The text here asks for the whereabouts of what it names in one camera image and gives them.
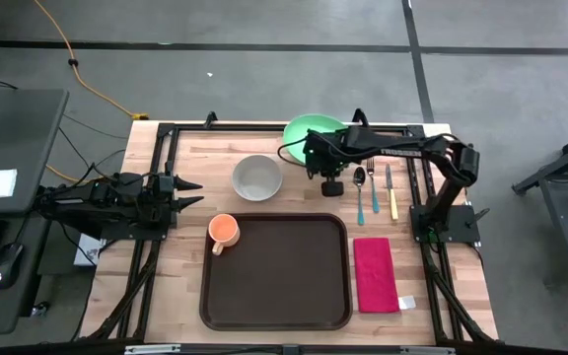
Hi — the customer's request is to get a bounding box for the yellow extension cable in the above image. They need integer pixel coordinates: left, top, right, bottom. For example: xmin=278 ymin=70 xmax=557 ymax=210
xmin=32 ymin=0 xmax=150 ymax=184

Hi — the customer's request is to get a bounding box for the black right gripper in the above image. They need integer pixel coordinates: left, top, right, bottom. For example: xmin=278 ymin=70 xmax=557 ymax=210
xmin=305 ymin=126 xmax=367 ymax=179

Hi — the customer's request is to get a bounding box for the white cardboard box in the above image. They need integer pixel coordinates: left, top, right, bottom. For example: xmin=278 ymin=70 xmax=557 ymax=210
xmin=73 ymin=233 xmax=107 ymax=267

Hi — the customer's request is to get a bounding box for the brown plastic tray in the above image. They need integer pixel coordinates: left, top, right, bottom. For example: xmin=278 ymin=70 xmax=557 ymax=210
xmin=198 ymin=212 xmax=354 ymax=332

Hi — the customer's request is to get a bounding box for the black computer mouse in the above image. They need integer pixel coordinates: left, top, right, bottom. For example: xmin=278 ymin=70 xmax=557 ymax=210
xmin=0 ymin=243 xmax=25 ymax=290

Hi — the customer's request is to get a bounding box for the pale grey bowl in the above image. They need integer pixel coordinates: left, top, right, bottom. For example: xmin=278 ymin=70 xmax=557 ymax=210
xmin=231 ymin=154 xmax=284 ymax=202

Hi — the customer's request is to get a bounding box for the red cloth napkin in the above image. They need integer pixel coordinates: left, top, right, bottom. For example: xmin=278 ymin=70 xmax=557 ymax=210
xmin=352 ymin=237 xmax=417 ymax=315

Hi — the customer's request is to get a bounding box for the black aluminium table frame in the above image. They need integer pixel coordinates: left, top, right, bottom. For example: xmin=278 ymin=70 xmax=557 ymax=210
xmin=86 ymin=120 xmax=500 ymax=346

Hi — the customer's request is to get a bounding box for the yellow-handled metal knife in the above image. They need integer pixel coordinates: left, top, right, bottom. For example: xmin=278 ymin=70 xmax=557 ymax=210
xmin=385 ymin=163 xmax=399 ymax=222

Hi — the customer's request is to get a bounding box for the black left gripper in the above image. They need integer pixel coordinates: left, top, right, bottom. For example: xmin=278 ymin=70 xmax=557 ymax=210
xmin=151 ymin=171 xmax=205 ymax=226

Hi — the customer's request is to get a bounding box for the green plastic plate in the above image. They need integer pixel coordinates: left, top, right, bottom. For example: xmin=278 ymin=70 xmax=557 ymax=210
xmin=282 ymin=113 xmax=349 ymax=167

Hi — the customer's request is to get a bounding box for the teal-handled metal spoon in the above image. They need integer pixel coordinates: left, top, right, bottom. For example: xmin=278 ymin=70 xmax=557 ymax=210
xmin=352 ymin=166 xmax=367 ymax=227

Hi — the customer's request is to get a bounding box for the dark grey desk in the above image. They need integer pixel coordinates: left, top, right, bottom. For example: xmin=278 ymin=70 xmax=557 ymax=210
xmin=0 ymin=88 xmax=71 ymax=336

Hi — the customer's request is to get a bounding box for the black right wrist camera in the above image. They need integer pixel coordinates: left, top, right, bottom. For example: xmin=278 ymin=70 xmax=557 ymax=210
xmin=320 ymin=179 xmax=345 ymax=198

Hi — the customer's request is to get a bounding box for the dark metal stand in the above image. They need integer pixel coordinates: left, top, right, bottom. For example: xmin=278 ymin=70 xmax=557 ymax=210
xmin=510 ymin=122 xmax=568 ymax=287

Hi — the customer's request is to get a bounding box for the teal-handled metal fork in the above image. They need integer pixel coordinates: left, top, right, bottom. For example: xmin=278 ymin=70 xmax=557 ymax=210
xmin=365 ymin=156 xmax=381 ymax=214

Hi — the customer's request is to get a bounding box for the orange plastic cup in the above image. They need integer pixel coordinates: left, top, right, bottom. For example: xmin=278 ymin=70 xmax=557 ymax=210
xmin=207 ymin=213 xmax=242 ymax=256

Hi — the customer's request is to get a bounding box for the silver metal bracket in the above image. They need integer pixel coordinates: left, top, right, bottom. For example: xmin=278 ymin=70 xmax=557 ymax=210
xmin=399 ymin=346 xmax=457 ymax=355
xmin=124 ymin=344 xmax=181 ymax=355

